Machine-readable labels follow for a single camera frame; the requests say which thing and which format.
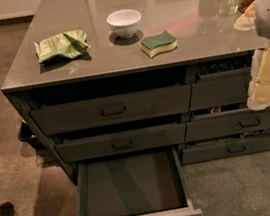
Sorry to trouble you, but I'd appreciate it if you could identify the white ceramic bowl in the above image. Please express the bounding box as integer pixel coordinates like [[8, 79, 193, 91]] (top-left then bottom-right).
[[107, 9, 142, 39]]

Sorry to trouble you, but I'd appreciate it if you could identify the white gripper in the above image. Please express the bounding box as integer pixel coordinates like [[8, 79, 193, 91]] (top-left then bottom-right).
[[247, 43, 270, 111]]

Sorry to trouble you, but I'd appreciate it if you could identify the green crumpled snack bag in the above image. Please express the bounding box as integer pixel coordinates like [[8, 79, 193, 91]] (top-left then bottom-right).
[[35, 29, 90, 63]]

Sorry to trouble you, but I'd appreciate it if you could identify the green yellow sponge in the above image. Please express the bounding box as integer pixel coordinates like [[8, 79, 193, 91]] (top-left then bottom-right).
[[140, 31, 178, 58]]

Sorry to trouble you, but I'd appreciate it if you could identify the grey kitchen island cabinet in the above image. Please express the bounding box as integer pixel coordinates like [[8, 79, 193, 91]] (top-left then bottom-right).
[[2, 0, 270, 178]]

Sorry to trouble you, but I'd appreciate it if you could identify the black bin behind cabinet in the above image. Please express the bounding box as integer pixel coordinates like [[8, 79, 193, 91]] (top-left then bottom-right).
[[18, 122, 44, 150]]

